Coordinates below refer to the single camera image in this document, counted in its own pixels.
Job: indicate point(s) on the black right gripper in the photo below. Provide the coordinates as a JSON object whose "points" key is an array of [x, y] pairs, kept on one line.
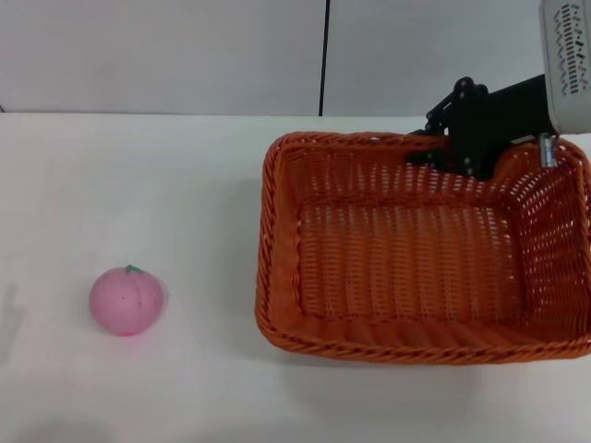
{"points": [[503, 120]]}

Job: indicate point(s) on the orange woven plastic basket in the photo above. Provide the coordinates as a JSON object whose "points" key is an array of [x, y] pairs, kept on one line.
{"points": [[406, 258]]}

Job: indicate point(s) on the pink peach toy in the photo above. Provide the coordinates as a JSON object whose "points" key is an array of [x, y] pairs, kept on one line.
{"points": [[124, 302]]}

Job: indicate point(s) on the black vertical partition strip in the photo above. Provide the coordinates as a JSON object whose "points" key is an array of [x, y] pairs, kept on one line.
{"points": [[324, 55]]}

